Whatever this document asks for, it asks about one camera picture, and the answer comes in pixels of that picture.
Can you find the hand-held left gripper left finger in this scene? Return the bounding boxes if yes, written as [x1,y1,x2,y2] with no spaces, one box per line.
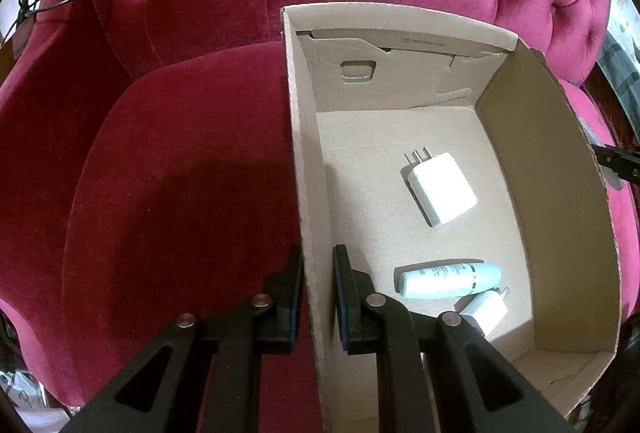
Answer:
[62,244,305,433]

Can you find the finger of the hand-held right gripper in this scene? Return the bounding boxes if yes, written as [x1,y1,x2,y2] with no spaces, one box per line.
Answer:
[591,142,640,188]

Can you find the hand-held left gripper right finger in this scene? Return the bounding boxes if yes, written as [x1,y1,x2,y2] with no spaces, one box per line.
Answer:
[332,244,576,433]

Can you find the light blue cosmetic tube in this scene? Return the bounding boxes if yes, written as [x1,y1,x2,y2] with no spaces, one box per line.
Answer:
[394,263,502,299]

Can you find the cardboard box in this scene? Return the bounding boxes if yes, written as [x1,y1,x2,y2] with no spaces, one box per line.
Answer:
[279,2,626,433]

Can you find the small white charger plug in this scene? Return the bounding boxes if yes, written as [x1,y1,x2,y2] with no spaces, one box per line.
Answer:
[457,285,512,338]

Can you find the large white charger plug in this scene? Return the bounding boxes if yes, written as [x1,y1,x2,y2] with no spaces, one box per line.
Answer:
[400,147,478,229]

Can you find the grey plaid garment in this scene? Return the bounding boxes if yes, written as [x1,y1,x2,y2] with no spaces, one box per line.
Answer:
[595,30,640,114]

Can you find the red velvet tufted sofa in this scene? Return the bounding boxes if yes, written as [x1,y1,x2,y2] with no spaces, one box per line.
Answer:
[0,0,640,433]

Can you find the dark plaid trousers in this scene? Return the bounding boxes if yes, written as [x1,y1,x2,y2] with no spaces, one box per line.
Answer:
[575,313,640,433]

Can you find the white plastic bag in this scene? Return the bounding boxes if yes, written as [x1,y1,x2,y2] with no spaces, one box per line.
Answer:
[0,358,76,426]

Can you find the hanging paper tag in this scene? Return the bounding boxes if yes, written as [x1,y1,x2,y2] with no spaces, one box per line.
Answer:
[10,15,37,60]

